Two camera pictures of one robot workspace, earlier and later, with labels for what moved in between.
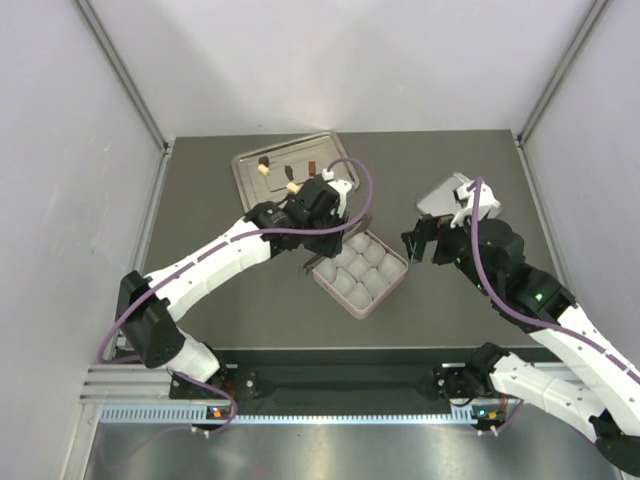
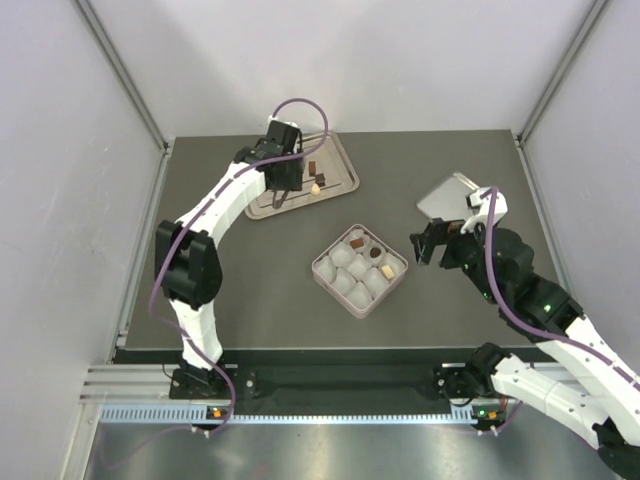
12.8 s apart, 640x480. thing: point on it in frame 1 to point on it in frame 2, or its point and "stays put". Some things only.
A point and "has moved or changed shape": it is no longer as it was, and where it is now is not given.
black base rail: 334,389 stays put
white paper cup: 358,266 stays put
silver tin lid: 441,201 stays put
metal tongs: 361,226 has moved or changed shape
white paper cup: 374,282 stays put
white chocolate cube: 292,187 has moved or changed shape
